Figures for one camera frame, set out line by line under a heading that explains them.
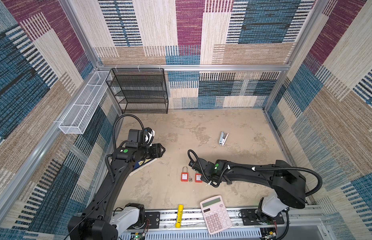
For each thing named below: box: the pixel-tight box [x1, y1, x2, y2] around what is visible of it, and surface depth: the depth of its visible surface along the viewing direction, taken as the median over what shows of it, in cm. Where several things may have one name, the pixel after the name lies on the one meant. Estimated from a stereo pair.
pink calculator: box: [200, 195, 233, 235], surface depth 75 cm
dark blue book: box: [129, 158, 158, 177], surface depth 93 cm
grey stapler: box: [219, 131, 229, 146], surface depth 104 cm
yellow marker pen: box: [175, 204, 184, 228], surface depth 75 cm
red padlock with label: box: [180, 166, 189, 182], surface depth 88 cm
